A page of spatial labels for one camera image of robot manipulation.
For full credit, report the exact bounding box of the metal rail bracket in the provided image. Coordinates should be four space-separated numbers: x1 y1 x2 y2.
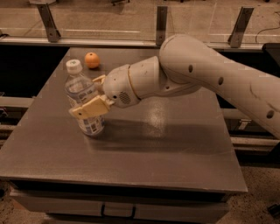
227 6 254 48
156 6 168 46
37 3 60 43

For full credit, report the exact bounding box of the horizontal metal rail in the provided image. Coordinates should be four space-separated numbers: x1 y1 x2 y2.
0 35 263 51

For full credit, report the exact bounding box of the left metal rail bracket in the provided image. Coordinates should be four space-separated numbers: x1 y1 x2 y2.
37 3 60 43

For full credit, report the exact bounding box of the middle metal rail bracket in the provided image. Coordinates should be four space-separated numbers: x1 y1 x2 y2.
156 6 168 46

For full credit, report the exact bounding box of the orange fruit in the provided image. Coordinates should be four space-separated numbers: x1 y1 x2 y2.
85 52 100 69

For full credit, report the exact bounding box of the right metal rail bracket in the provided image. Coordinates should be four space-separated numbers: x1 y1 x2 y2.
227 6 254 48

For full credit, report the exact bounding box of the grey drawer with handle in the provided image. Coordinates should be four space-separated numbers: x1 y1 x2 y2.
10 189 228 224

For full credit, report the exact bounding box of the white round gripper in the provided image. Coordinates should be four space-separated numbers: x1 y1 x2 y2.
69 65 140 120

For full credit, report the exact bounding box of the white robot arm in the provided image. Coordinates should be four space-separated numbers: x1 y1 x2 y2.
69 34 280 138

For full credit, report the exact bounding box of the clear plastic water bottle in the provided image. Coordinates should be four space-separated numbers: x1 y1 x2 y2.
65 59 104 137

